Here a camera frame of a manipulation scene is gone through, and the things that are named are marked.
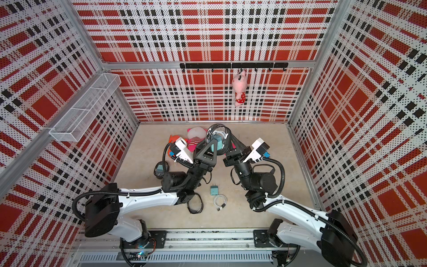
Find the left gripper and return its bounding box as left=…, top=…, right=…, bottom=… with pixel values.
left=185, top=134, right=217, bottom=191

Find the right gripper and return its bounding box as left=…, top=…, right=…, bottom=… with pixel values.
left=225, top=134, right=255, bottom=192

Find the black cable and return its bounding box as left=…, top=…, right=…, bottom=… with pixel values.
left=205, top=123, right=233, bottom=156
left=153, top=161, right=170, bottom=179
left=186, top=193, right=204, bottom=215

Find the black cable top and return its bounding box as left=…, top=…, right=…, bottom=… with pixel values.
left=153, top=161, right=170, bottom=179

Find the teal charger bottom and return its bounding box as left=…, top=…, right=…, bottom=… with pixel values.
left=210, top=185, right=219, bottom=196

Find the teal charger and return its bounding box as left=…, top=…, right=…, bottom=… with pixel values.
left=210, top=185, right=219, bottom=196
left=213, top=132, right=227, bottom=150
left=155, top=164, right=165, bottom=176

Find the teal charger top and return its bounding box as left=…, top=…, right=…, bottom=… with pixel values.
left=155, top=164, right=165, bottom=176

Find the white cable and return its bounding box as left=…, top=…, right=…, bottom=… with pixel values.
left=213, top=194, right=228, bottom=211

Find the black cable bottom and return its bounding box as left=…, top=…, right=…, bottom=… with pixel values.
left=186, top=193, right=204, bottom=215

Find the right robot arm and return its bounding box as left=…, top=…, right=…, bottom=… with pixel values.
left=222, top=133, right=368, bottom=267

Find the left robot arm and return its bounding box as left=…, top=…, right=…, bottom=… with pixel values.
left=72, top=139, right=218, bottom=242

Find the pink striped plush doll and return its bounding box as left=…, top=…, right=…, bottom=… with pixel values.
left=187, top=127, right=207, bottom=152

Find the orange plush toy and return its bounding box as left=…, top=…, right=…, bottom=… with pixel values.
left=168, top=135, right=181, bottom=144

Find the pink hanging plush toy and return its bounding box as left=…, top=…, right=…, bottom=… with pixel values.
left=232, top=70, right=248, bottom=107

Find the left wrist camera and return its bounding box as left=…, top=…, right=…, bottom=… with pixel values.
left=169, top=137, right=193, bottom=164

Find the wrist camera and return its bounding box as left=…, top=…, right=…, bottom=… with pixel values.
left=243, top=138, right=270, bottom=162
left=169, top=137, right=193, bottom=164

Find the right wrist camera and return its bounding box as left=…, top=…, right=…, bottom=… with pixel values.
left=243, top=138, right=270, bottom=162

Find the black hook rail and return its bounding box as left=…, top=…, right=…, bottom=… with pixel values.
left=180, top=62, right=289, bottom=71

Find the white wire mesh basket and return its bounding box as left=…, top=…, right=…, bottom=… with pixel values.
left=49, top=73, right=121, bottom=142

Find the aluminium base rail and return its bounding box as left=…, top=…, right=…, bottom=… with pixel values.
left=68, top=227, right=349, bottom=267

